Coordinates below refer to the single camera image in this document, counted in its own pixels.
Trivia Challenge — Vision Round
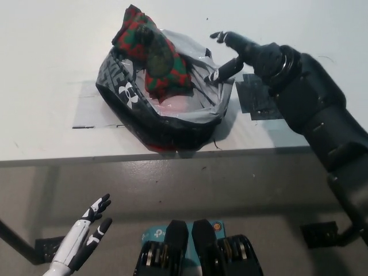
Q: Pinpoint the clear tape patch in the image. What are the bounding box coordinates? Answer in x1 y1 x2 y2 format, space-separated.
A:
71 80 129 129

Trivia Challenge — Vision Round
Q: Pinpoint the black table leg bar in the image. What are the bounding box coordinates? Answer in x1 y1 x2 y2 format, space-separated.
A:
0 218 40 265

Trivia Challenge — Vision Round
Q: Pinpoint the black tape patch on table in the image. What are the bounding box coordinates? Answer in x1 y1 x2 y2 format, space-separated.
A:
235 73 285 121

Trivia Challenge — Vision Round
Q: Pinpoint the red and green patterned cloth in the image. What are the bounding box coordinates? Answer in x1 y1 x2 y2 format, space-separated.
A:
111 4 193 97

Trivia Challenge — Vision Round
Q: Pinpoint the teal router box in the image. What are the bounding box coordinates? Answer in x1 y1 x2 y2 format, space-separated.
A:
140 220 227 276

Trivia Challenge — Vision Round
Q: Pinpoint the black grey plastic shopping bag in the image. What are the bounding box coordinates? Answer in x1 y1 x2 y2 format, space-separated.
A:
95 28 235 152

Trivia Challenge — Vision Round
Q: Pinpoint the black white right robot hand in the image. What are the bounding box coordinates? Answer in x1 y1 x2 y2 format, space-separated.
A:
203 30 284 87

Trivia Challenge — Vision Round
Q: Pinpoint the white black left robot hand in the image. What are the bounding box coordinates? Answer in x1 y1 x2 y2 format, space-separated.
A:
51 193 113 273

